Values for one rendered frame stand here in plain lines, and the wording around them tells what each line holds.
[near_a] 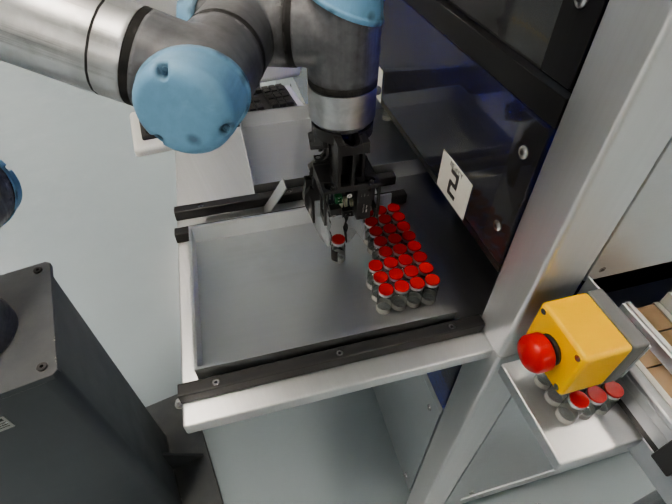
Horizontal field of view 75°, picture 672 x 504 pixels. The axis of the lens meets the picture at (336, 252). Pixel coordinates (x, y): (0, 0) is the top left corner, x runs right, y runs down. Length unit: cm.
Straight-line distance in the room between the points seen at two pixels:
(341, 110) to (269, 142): 50
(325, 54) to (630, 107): 26
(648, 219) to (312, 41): 37
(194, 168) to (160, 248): 120
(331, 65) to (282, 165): 46
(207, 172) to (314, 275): 34
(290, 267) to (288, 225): 9
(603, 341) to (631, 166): 16
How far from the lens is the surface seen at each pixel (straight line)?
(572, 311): 51
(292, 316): 63
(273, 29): 46
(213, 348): 62
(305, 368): 57
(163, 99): 35
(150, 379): 170
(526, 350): 49
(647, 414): 63
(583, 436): 62
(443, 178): 66
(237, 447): 151
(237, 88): 35
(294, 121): 104
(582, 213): 46
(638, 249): 57
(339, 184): 51
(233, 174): 89
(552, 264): 50
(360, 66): 46
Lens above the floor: 139
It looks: 46 degrees down
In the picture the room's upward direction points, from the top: straight up
